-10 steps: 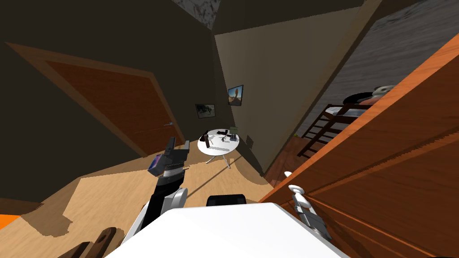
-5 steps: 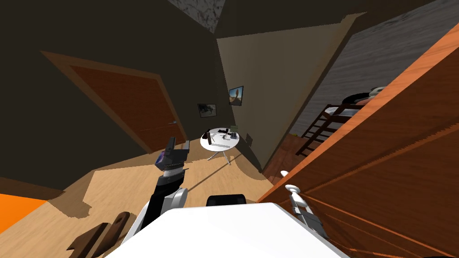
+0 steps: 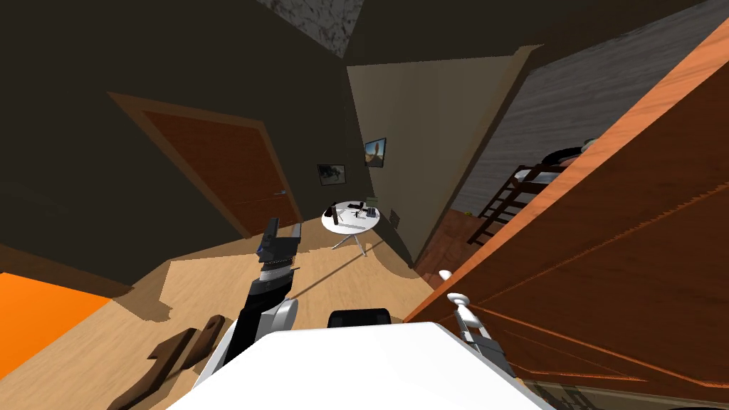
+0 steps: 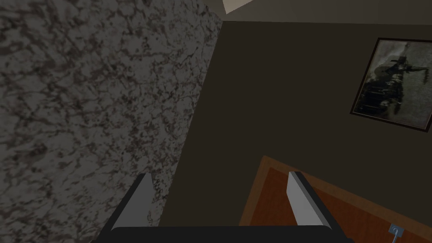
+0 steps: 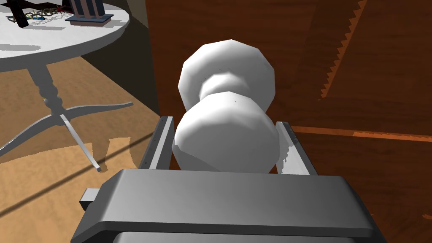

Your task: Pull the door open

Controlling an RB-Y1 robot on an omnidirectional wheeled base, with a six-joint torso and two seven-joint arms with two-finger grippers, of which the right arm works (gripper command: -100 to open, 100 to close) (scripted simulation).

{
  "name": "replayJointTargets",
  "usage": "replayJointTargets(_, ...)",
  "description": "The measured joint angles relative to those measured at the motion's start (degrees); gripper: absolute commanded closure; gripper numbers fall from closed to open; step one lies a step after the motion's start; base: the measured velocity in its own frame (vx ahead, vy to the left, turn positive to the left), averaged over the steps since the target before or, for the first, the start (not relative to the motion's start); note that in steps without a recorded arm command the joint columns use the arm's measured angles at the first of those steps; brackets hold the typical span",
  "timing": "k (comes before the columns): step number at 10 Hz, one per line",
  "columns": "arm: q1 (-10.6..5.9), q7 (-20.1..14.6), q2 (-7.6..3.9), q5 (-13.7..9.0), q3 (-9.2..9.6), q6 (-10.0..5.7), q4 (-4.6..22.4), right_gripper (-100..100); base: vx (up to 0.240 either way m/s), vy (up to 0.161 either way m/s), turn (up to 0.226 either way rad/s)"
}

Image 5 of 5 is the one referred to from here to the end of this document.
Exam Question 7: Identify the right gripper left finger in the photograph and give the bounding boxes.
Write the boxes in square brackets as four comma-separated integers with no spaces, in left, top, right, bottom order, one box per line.
[138,116,175,170]

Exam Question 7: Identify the brown wooden door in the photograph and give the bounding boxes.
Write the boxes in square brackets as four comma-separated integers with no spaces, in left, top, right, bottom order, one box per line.
[145,0,432,243]

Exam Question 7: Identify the white door knob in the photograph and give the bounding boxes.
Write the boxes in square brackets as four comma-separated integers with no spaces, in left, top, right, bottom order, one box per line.
[171,39,281,175]

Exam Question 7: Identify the white round pedestal table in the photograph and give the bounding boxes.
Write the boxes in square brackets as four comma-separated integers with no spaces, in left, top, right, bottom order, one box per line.
[0,0,134,173]

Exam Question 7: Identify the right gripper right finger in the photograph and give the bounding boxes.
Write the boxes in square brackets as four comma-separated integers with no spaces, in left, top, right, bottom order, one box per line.
[275,121,318,176]

